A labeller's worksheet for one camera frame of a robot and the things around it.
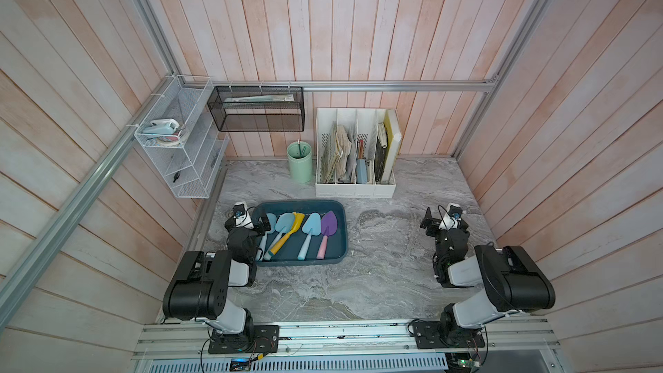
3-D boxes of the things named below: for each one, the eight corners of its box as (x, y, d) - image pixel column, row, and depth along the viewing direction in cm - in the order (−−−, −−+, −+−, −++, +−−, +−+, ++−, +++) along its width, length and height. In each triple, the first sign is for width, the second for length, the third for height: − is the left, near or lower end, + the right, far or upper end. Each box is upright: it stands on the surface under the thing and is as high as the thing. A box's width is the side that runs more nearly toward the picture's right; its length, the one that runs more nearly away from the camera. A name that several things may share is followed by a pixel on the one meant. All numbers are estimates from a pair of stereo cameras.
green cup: (290, 184, 113) (286, 161, 102) (292, 164, 121) (289, 141, 109) (312, 184, 113) (310, 161, 102) (313, 164, 121) (311, 141, 109)
